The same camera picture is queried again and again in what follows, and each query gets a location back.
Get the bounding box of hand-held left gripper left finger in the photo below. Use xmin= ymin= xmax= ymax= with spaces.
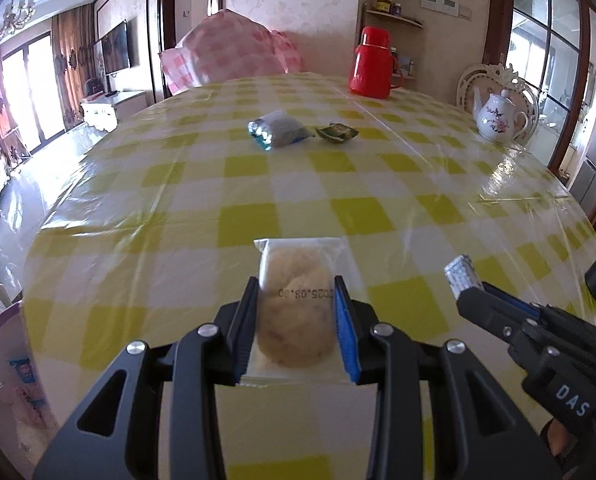
xmin=32 ymin=275 xmax=260 ymax=480

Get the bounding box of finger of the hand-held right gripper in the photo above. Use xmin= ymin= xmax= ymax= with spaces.
xmin=480 ymin=283 xmax=541 ymax=324
xmin=456 ymin=292 xmax=524 ymax=349

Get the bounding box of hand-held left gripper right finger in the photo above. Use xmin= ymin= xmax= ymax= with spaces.
xmin=333 ymin=275 xmax=564 ymax=480

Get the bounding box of small white blue packet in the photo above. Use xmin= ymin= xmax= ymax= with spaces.
xmin=443 ymin=255 xmax=481 ymax=301

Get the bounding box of clear beige cookie packet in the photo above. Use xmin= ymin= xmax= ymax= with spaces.
xmin=254 ymin=237 xmax=362 ymax=387

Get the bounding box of person's right hand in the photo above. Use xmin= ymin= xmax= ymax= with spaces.
xmin=538 ymin=417 xmax=581 ymax=462

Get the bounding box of yellow checked tablecloth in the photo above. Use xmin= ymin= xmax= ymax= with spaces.
xmin=20 ymin=74 xmax=596 ymax=480

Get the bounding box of white floral teapot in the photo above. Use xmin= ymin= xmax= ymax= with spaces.
xmin=472 ymin=89 xmax=528 ymax=142

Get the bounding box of green gold snack packet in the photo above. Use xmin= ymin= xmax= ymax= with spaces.
xmin=315 ymin=122 xmax=359 ymax=142

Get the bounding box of clear blue-edged packet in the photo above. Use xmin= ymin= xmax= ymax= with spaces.
xmin=248 ymin=110 xmax=313 ymax=152

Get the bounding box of white ornate chair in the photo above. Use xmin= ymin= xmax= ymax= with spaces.
xmin=458 ymin=62 xmax=541 ymax=146

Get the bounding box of pale object blue print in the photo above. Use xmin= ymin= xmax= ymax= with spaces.
xmin=0 ymin=305 xmax=60 ymax=463

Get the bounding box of wooden framed glass door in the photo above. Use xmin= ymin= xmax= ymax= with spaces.
xmin=488 ymin=0 xmax=596 ymax=162

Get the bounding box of white television cabinet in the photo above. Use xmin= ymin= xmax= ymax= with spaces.
xmin=80 ymin=89 xmax=149 ymax=134

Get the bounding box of red thermos jug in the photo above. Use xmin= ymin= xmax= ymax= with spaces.
xmin=349 ymin=26 xmax=401 ymax=99

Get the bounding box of pink checked cloth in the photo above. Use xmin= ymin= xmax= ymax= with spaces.
xmin=159 ymin=9 xmax=303 ymax=97

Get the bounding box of wooden corner shelf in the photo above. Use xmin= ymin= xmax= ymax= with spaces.
xmin=362 ymin=4 xmax=425 ymax=81

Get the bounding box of black flat television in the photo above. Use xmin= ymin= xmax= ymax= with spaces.
xmin=100 ymin=20 xmax=132 ymax=77

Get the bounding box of brown patterned curtain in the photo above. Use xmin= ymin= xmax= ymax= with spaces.
xmin=52 ymin=5 xmax=97 ymax=132

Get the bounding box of gold chandelier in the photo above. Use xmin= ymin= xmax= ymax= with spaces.
xmin=0 ymin=0 xmax=37 ymax=44

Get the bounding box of brown wooden door frame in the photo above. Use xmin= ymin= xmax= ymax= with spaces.
xmin=157 ymin=0 xmax=179 ymax=102

